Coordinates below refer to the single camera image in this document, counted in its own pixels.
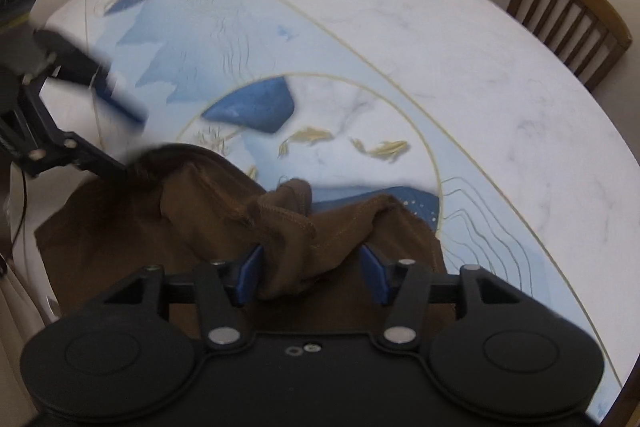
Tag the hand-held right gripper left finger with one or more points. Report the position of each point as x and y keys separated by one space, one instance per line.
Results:
x=249 y=273

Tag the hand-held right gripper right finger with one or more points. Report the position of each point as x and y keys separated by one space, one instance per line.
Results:
x=376 y=273

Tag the brown garment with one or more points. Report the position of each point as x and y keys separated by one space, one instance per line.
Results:
x=210 y=227

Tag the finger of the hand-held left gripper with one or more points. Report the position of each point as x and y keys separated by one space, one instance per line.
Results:
x=102 y=88
x=97 y=161

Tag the wooden chair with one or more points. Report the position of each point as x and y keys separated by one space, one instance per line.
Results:
x=570 y=19

